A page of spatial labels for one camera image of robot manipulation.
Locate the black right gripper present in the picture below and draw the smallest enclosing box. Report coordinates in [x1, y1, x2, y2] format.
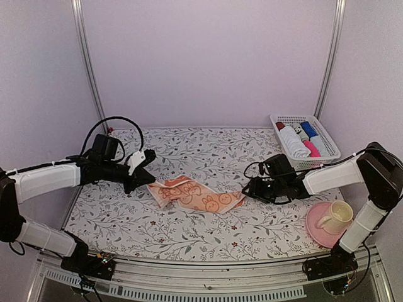
[242, 176, 286, 203]

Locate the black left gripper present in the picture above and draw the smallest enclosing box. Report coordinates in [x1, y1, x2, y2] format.
[101, 160, 156, 194]

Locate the light blue terry towel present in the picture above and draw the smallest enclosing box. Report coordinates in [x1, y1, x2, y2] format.
[280, 126, 311, 158]

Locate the orange patterned towel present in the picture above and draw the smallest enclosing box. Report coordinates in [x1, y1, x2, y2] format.
[147, 176, 246, 214]

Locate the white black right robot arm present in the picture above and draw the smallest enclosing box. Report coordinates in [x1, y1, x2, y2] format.
[242, 142, 402, 274]

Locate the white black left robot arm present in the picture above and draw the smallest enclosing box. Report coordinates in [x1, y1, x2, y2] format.
[1, 134, 156, 273]

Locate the floral table cover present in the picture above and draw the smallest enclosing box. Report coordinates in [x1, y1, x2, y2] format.
[65, 128, 342, 262]

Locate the dark red rolled towel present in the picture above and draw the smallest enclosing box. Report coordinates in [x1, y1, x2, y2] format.
[276, 122, 285, 131]

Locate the white perforated plastic basket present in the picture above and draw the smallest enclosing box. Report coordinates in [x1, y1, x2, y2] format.
[270, 115, 341, 171]

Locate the pink saucer plate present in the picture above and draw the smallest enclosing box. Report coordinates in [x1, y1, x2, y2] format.
[305, 200, 353, 249]

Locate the pink rolled towel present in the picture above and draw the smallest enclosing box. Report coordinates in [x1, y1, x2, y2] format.
[303, 140, 321, 157]

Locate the panda print rolled towel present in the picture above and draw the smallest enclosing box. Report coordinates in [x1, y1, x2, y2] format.
[292, 123, 309, 142]

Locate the dark blue rolled towel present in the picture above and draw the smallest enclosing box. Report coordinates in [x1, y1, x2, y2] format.
[300, 121, 318, 138]

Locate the pale blue rolled towel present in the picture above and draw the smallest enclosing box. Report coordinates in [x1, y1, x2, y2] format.
[310, 135, 331, 157]

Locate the cream ceramic mug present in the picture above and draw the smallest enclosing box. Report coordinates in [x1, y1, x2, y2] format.
[316, 201, 353, 235]

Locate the black right camera cable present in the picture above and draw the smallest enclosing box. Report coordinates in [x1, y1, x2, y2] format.
[244, 147, 403, 284]

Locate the black camera cable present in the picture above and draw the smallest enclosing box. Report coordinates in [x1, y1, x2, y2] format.
[80, 116, 145, 164]
[244, 147, 403, 284]

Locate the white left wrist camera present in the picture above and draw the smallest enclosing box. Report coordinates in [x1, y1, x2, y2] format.
[126, 149, 156, 176]

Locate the black left camera cable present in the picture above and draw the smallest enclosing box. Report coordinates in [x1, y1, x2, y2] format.
[80, 116, 145, 164]

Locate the aluminium front rail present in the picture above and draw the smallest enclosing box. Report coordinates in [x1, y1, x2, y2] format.
[27, 245, 398, 301]

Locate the left aluminium frame post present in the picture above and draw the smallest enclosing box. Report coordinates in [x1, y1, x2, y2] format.
[71, 0, 106, 120]

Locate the aluminium frame post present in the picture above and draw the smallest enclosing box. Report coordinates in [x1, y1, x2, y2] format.
[71, 0, 106, 120]
[314, 0, 346, 120]

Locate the right aluminium frame post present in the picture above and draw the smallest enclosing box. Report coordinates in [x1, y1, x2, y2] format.
[314, 0, 346, 120]

